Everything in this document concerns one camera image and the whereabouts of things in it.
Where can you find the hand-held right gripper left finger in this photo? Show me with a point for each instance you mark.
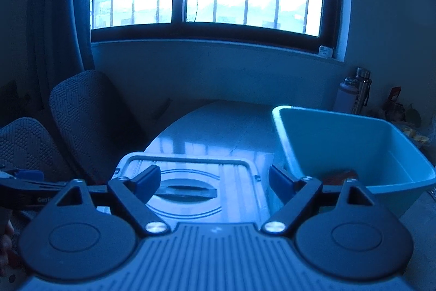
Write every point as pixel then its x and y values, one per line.
pixel 150 179

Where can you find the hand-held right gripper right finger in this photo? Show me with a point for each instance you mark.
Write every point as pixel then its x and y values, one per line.
pixel 278 180

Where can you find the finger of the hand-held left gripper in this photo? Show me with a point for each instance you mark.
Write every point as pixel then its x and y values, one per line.
pixel 29 174

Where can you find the glossy desktop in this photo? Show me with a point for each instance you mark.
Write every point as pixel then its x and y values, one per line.
pixel 218 127

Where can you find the grey woven chair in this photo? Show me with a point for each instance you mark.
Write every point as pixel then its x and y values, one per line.
pixel 92 113
pixel 27 147

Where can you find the clear plastic storage box lid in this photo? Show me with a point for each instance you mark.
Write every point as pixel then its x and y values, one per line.
pixel 235 182

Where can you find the red packet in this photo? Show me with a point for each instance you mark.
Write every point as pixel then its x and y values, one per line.
pixel 340 175

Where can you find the blue plastic bin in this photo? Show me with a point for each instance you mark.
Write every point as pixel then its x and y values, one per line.
pixel 340 141

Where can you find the white bottle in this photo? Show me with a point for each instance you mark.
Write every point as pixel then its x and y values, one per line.
pixel 344 96

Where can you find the steel thermos bottle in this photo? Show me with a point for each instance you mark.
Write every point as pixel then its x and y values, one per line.
pixel 363 86

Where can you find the small white box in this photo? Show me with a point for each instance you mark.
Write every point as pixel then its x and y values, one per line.
pixel 325 51

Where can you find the red package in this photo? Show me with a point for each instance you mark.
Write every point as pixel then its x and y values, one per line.
pixel 394 98

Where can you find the pale snack pieces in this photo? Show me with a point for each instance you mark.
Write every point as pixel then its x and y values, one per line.
pixel 416 137

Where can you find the green round object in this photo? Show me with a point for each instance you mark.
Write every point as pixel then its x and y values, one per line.
pixel 413 115

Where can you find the dark curtain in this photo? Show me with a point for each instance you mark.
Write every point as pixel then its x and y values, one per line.
pixel 58 21

